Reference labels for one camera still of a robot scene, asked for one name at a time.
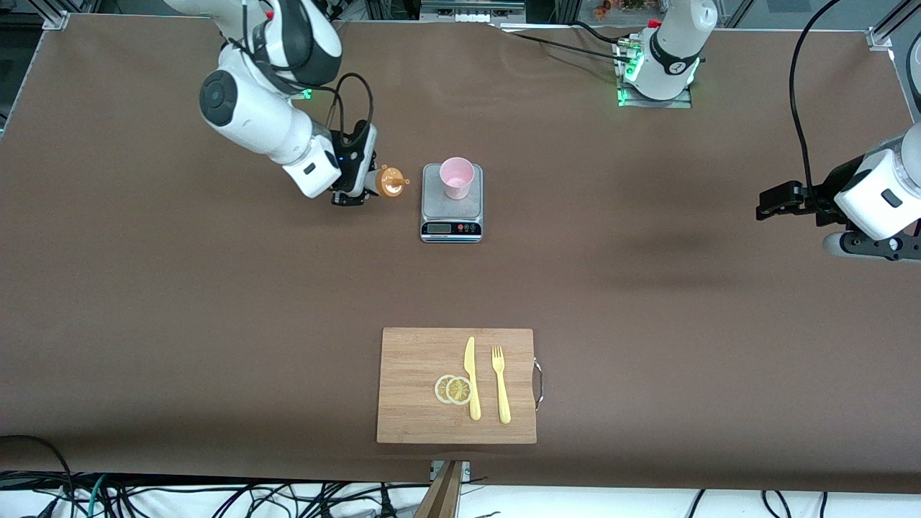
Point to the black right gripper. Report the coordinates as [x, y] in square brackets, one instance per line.
[350, 167]

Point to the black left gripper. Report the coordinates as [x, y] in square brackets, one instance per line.
[818, 200]

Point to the clear sauce bottle orange cap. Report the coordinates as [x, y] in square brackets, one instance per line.
[390, 181]

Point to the pink plastic cup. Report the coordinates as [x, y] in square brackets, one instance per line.
[457, 176]

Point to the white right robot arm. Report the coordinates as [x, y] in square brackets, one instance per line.
[252, 115]

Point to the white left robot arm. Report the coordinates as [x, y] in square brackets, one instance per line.
[669, 50]

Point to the silver digital kitchen scale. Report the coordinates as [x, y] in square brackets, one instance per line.
[452, 216]

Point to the wooden cutting board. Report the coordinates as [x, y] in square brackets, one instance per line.
[417, 388]

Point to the white power strip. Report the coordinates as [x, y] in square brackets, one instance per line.
[468, 16]

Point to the lemon slice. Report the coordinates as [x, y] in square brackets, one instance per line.
[459, 391]
[440, 389]

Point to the yellow plastic knife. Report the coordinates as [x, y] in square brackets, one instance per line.
[472, 381]

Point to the brown table cover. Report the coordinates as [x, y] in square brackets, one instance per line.
[216, 360]

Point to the yellow plastic fork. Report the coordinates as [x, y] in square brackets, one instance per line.
[501, 388]

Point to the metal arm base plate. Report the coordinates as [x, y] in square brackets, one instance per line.
[308, 94]
[626, 97]

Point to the aluminium frame corner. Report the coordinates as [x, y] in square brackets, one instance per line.
[54, 18]
[879, 36]

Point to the small metal bracket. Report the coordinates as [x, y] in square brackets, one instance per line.
[466, 471]

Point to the wooden post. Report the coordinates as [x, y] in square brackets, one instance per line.
[442, 496]

